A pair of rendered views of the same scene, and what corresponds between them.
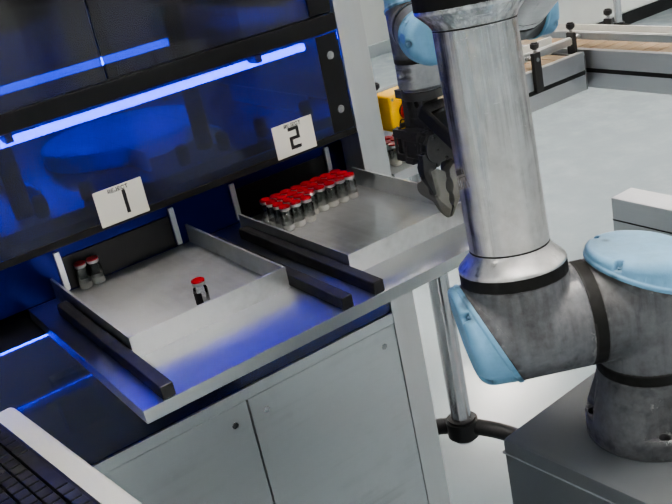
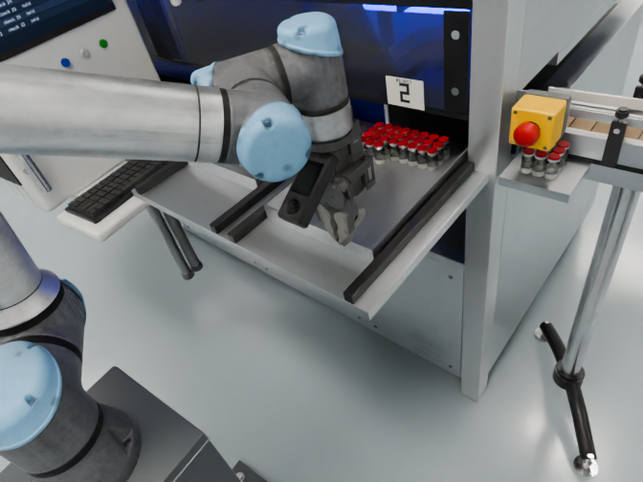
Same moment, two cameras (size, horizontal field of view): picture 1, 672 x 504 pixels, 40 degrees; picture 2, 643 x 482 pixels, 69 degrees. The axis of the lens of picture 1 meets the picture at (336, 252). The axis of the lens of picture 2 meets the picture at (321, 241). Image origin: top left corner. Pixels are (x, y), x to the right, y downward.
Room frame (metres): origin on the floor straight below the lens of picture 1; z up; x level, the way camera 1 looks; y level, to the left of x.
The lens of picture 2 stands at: (1.25, -0.76, 1.44)
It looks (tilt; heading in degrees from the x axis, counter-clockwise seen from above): 41 degrees down; 80
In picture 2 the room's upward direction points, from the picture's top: 14 degrees counter-clockwise
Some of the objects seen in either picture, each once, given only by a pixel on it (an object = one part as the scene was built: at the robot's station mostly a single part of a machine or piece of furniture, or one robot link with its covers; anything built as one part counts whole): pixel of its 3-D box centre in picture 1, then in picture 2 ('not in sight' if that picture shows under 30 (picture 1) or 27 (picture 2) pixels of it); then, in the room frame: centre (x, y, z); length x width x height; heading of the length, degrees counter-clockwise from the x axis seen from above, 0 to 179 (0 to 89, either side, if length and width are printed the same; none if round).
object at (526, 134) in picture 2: not in sight; (527, 133); (1.74, -0.19, 0.99); 0.04 x 0.04 x 0.04; 30
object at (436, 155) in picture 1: (426, 124); (337, 164); (1.41, -0.18, 1.05); 0.09 x 0.08 x 0.12; 31
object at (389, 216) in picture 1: (352, 215); (368, 182); (1.50, -0.04, 0.90); 0.34 x 0.26 x 0.04; 31
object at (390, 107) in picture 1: (394, 108); (538, 120); (1.78, -0.17, 1.00); 0.08 x 0.07 x 0.07; 30
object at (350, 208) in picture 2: not in sight; (343, 208); (1.39, -0.21, 0.99); 0.05 x 0.02 x 0.09; 121
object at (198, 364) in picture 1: (279, 268); (304, 177); (1.40, 0.10, 0.87); 0.70 x 0.48 x 0.02; 120
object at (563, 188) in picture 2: (398, 163); (546, 169); (1.82, -0.16, 0.87); 0.14 x 0.13 x 0.02; 30
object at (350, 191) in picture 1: (316, 200); (399, 150); (1.60, 0.02, 0.90); 0.18 x 0.02 x 0.05; 121
